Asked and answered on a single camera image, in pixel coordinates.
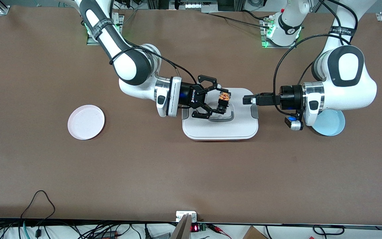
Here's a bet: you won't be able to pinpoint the looped black cable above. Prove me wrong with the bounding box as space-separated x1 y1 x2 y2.
20 190 56 229

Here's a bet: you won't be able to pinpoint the orange black switch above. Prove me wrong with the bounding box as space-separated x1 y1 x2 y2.
217 92 231 114

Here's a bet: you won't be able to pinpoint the light blue round plate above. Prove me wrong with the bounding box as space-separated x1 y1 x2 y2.
311 111 346 136

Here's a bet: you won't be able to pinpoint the white lunch box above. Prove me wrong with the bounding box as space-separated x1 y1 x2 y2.
181 88 259 141

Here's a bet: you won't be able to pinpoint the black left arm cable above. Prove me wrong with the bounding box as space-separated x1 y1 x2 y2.
273 0 358 115

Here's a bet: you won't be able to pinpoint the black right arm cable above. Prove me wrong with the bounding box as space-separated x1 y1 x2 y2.
110 46 198 84

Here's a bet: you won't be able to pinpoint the silver metal equipment rack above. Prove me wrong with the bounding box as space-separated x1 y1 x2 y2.
169 0 219 13

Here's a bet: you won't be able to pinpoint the coiled black cable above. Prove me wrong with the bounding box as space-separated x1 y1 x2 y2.
313 225 345 235

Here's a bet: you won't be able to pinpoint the pink round plate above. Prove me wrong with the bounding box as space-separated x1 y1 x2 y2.
67 105 105 140

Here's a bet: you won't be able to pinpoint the brown cardboard box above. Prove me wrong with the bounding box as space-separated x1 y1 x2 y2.
242 226 268 239

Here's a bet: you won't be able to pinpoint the black power adapter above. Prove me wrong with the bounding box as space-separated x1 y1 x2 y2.
93 231 120 239

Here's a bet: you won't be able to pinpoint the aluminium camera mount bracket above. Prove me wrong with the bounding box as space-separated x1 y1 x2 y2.
171 211 198 239

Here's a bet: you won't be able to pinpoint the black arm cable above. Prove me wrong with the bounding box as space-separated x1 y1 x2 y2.
273 0 358 115
110 46 198 84

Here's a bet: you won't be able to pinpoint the thin black cable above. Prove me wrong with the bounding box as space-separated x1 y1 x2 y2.
208 13 271 30

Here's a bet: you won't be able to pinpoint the red black clip leads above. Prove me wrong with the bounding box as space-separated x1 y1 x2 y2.
208 224 232 239

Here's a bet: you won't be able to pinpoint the grey lunch box handle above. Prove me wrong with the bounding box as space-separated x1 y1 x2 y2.
210 106 235 122

